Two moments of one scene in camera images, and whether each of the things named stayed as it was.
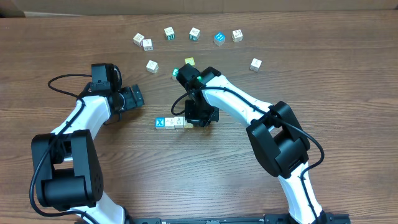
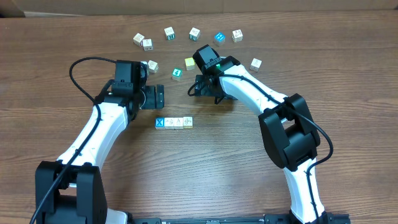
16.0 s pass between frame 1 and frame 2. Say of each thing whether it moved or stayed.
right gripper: moved
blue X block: stayed
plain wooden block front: stayed
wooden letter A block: stayed
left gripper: moved
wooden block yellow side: stayed
